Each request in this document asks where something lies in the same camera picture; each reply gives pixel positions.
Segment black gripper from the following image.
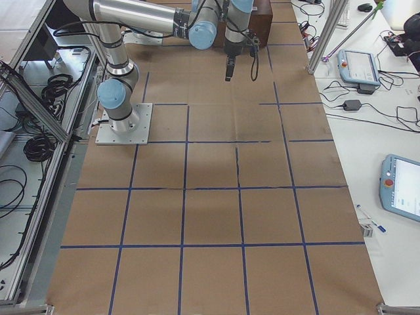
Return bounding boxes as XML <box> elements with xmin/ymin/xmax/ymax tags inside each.
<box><xmin>224</xmin><ymin>28</ymin><xmax>245</xmax><ymax>81</ymax></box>

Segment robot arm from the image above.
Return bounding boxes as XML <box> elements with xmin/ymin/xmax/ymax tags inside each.
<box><xmin>64</xmin><ymin>1</ymin><xmax>259</xmax><ymax>135</ymax></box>

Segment dark wooden drawer cabinet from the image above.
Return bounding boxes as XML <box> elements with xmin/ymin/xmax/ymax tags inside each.
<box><xmin>222</xmin><ymin>0</ymin><xmax>274</xmax><ymax>47</ymax></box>

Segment upper teach pendant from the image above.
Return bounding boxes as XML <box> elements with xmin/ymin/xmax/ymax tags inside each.
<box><xmin>337</xmin><ymin>49</ymin><xmax>380</xmax><ymax>87</ymax></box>

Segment teach pendant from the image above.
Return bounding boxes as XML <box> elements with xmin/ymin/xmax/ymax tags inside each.
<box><xmin>379</xmin><ymin>154</ymin><xmax>419</xmax><ymax>222</ymax></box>
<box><xmin>337</xmin><ymin>49</ymin><xmax>380</xmax><ymax>87</ymax></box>

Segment black power brick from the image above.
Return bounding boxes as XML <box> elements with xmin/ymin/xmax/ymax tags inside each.
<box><xmin>343</xmin><ymin>100</ymin><xmax>362</xmax><ymax>112</ymax></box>

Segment brown paper table cover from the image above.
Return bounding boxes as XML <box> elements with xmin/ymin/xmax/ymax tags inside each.
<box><xmin>47</xmin><ymin>1</ymin><xmax>382</xmax><ymax>314</ymax></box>

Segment lower teach pendant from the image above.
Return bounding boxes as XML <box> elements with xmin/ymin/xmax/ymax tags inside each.
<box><xmin>379</xmin><ymin>154</ymin><xmax>419</xmax><ymax>222</ymax></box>

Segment blue white pen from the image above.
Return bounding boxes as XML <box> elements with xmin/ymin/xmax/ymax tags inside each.
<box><xmin>356</xmin><ymin>204</ymin><xmax>387</xmax><ymax>233</ymax></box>

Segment aluminium frame post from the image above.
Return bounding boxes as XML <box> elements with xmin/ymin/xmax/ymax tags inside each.
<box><xmin>306</xmin><ymin>0</ymin><xmax>348</xmax><ymax>75</ymax></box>

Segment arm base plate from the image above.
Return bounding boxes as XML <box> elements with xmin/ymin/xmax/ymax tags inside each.
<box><xmin>95</xmin><ymin>103</ymin><xmax>153</xmax><ymax>145</ymax></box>

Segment aluminium side frame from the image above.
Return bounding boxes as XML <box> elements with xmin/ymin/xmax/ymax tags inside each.
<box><xmin>1</xmin><ymin>1</ymin><xmax>98</xmax><ymax>310</ymax></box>

